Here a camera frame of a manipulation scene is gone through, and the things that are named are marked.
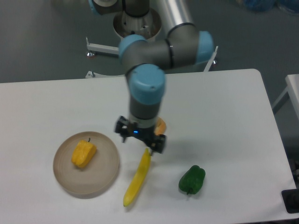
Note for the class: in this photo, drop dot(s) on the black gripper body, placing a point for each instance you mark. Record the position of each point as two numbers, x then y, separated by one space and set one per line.
142 129

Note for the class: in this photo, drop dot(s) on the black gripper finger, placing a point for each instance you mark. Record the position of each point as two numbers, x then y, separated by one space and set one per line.
121 128
156 143

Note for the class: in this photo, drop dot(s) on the yellow bell pepper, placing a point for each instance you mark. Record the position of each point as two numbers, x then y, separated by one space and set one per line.
83 153

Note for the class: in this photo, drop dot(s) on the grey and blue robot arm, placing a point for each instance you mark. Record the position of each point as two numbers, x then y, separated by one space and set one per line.
146 86

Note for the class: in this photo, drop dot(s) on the orange pepper slice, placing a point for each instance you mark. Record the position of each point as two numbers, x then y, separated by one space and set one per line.
160 126

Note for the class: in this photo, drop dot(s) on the green bell pepper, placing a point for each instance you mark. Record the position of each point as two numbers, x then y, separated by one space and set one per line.
192 181

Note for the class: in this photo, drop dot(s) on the beige round plate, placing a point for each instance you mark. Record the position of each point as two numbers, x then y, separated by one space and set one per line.
97 176

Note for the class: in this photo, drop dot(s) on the yellow banana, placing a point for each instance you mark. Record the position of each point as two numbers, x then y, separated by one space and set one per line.
138 179

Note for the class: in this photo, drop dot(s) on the black device at table edge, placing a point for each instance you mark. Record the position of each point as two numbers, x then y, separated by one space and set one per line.
291 200

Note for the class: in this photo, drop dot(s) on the white side table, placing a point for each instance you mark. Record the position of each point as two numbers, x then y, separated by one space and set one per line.
290 92

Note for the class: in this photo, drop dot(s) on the blue object in background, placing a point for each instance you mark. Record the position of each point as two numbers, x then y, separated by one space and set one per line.
287 6

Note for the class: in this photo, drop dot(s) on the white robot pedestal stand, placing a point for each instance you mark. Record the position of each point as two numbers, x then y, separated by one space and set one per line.
102 50

